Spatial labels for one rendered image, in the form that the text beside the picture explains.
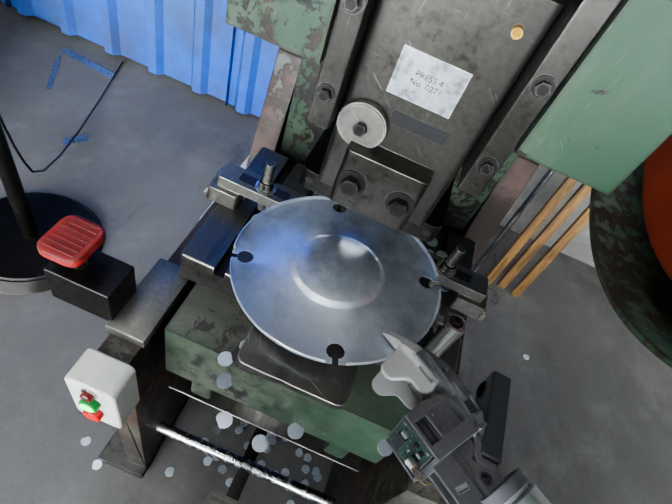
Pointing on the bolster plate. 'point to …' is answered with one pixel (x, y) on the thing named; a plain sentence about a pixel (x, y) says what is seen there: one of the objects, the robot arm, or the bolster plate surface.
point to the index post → (450, 331)
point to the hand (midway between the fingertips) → (394, 339)
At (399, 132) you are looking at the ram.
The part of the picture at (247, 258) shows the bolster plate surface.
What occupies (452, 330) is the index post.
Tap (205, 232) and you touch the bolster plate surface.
